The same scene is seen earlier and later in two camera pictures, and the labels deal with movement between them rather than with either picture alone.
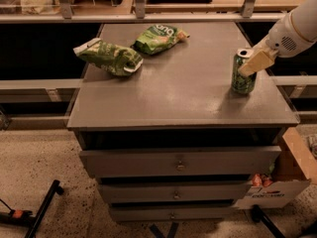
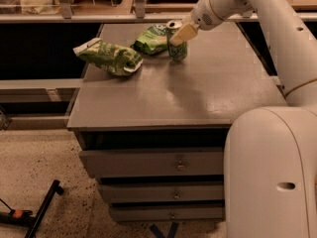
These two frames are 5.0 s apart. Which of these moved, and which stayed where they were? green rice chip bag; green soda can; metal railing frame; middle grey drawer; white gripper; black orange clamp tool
Moved: white gripper; green soda can
Stayed: middle grey drawer; metal railing frame; green rice chip bag; black orange clamp tool
